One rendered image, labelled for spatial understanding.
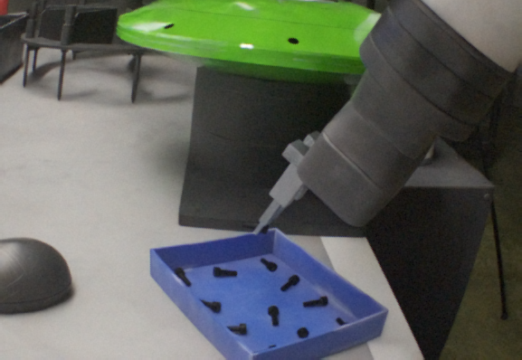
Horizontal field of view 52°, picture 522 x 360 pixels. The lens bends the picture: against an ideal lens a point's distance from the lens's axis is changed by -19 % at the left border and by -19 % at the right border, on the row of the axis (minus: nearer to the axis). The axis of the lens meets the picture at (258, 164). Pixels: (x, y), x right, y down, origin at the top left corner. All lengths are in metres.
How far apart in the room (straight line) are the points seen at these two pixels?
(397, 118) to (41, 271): 0.23
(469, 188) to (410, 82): 0.61
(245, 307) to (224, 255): 0.06
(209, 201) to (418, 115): 0.27
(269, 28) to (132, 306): 0.22
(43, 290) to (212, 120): 0.26
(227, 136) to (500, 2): 0.35
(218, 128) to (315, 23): 0.14
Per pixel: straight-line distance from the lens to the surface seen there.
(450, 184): 0.87
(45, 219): 0.50
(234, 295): 0.41
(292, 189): 0.35
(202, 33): 0.46
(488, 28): 0.27
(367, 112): 0.30
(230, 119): 0.55
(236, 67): 0.46
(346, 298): 0.41
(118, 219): 0.50
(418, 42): 0.28
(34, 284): 0.38
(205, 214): 0.50
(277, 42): 0.45
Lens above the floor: 1.14
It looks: 20 degrees down
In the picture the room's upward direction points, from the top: 6 degrees clockwise
